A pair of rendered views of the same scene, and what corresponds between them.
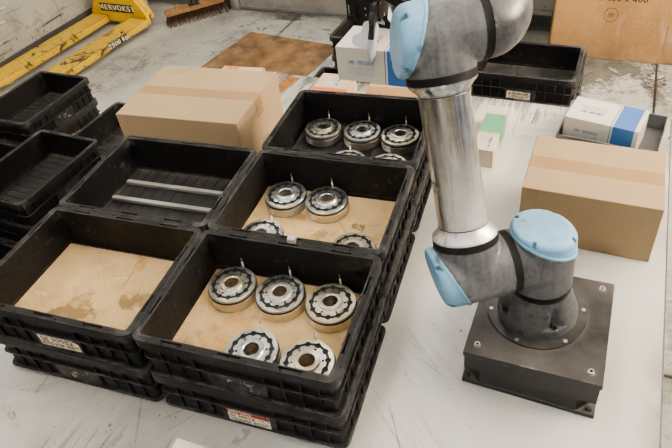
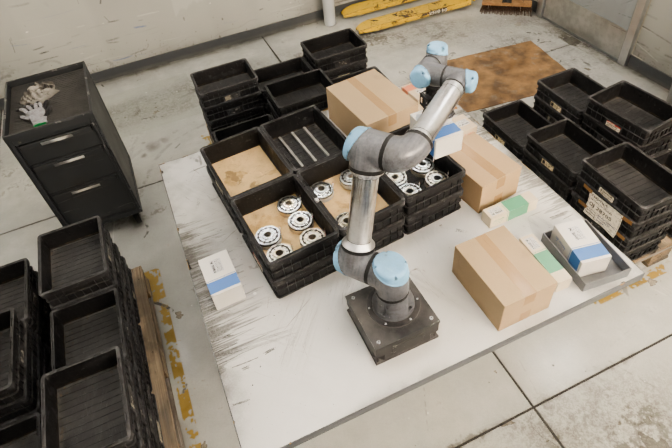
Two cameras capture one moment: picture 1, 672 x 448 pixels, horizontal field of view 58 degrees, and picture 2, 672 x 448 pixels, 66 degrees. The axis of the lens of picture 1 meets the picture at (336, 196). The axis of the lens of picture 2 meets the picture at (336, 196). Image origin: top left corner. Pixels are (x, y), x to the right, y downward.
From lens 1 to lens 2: 1.12 m
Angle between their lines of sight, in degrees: 32
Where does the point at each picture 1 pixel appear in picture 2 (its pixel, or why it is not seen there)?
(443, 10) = (364, 140)
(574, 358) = (380, 332)
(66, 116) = (343, 63)
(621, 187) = (502, 281)
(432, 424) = (317, 316)
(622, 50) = not seen: outside the picture
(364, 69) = not seen: hidden behind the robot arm
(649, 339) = (445, 360)
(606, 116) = (578, 241)
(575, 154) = (507, 248)
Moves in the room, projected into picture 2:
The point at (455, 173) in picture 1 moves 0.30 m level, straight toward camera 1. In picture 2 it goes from (352, 213) to (275, 262)
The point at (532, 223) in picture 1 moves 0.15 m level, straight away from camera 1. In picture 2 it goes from (387, 258) to (425, 240)
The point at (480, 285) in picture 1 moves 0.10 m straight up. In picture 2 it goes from (347, 269) to (345, 250)
